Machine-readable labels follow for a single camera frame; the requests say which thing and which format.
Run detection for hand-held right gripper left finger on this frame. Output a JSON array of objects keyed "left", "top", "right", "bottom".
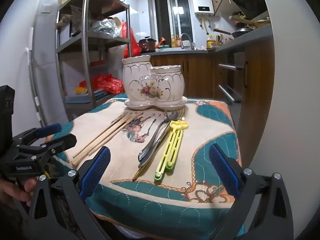
[{"left": 26, "top": 145, "right": 118, "bottom": 240}]

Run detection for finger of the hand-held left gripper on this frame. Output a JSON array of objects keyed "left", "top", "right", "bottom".
[
  {"left": 11, "top": 123, "right": 62, "bottom": 144},
  {"left": 15, "top": 133, "right": 77, "bottom": 165}
]

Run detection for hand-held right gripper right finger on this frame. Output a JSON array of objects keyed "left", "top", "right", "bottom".
[{"left": 209, "top": 144, "right": 294, "bottom": 240}]

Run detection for wooden chopstick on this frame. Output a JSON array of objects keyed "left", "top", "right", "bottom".
[
  {"left": 72, "top": 114, "right": 127, "bottom": 159},
  {"left": 75, "top": 114, "right": 144, "bottom": 168},
  {"left": 72, "top": 114, "right": 133, "bottom": 162},
  {"left": 72, "top": 115, "right": 138, "bottom": 166}
]

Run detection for gold fork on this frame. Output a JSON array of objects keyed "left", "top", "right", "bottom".
[{"left": 132, "top": 108, "right": 186, "bottom": 181}]

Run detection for silver fork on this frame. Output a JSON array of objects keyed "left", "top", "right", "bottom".
[{"left": 137, "top": 112, "right": 184, "bottom": 168}]

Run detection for yellow plastic tongs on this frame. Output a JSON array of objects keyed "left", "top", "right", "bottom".
[{"left": 155, "top": 120, "right": 188, "bottom": 177}]

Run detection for silver spoon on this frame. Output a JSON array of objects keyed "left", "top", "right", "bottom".
[{"left": 138, "top": 112, "right": 179, "bottom": 162}]

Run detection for white floral ceramic utensil holder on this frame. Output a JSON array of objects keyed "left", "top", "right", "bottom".
[{"left": 122, "top": 55, "right": 188, "bottom": 111}]

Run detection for person's left hand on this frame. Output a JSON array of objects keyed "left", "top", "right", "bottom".
[{"left": 0, "top": 177, "right": 38, "bottom": 208}]

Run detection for white refrigerator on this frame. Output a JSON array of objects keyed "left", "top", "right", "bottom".
[{"left": 24, "top": 26, "right": 73, "bottom": 130}]

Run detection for printed quilted cloth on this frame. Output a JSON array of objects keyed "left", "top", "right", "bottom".
[{"left": 51, "top": 97, "right": 242, "bottom": 232}]

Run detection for crumpled red plastic bag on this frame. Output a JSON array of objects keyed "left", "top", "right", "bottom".
[{"left": 93, "top": 73, "right": 125, "bottom": 95}]

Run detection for wooden base cabinets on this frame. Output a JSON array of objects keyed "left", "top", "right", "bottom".
[{"left": 149, "top": 39, "right": 276, "bottom": 155}]

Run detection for metal shelf rack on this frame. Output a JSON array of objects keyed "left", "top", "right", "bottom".
[{"left": 54, "top": 0, "right": 132, "bottom": 122}]

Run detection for clear plastic bag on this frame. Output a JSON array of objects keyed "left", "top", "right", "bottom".
[{"left": 92, "top": 17, "right": 121, "bottom": 38}]

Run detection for grey countertop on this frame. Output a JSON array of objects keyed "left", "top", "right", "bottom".
[{"left": 141, "top": 24, "right": 272, "bottom": 56}]

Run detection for yellow oil bottle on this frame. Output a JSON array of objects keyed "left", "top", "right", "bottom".
[{"left": 206, "top": 35, "right": 217, "bottom": 49}]

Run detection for dark cooking pot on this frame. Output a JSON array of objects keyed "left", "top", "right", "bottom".
[{"left": 138, "top": 37, "right": 157, "bottom": 54}]

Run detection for metal faucet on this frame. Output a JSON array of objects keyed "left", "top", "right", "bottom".
[{"left": 180, "top": 33, "right": 195, "bottom": 51}]

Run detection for black pan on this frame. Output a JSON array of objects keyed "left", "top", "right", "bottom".
[{"left": 213, "top": 27, "right": 255, "bottom": 40}]

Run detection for metal pot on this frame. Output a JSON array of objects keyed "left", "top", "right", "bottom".
[{"left": 254, "top": 19, "right": 272, "bottom": 28}]

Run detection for window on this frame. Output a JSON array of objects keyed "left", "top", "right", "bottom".
[{"left": 151, "top": 0, "right": 195, "bottom": 48}]

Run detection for white water heater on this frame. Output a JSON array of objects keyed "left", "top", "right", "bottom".
[{"left": 190, "top": 0, "right": 215, "bottom": 15}]

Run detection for metal drawer handle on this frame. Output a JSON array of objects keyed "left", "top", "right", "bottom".
[
  {"left": 218, "top": 84, "right": 242, "bottom": 102},
  {"left": 218, "top": 63, "right": 245, "bottom": 71}
]

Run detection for red plastic bag with handles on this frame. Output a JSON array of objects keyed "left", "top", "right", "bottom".
[{"left": 122, "top": 22, "right": 142, "bottom": 57}]

